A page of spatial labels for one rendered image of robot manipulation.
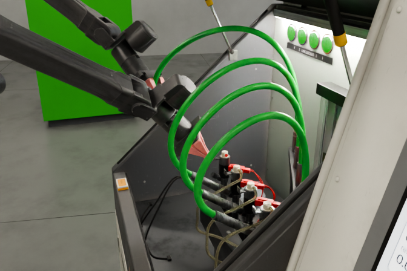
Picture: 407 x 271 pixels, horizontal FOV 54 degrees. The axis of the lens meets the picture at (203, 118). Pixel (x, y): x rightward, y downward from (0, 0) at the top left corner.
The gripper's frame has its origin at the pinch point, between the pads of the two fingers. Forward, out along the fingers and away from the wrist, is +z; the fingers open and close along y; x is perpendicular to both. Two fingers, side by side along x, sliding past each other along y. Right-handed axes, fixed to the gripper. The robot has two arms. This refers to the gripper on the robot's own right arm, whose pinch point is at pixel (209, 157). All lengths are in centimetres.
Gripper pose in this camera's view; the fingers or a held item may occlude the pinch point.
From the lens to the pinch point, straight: 100.0
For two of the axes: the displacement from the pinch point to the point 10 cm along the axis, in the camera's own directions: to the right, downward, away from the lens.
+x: -0.4, -3.3, 9.4
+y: 7.3, -6.6, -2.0
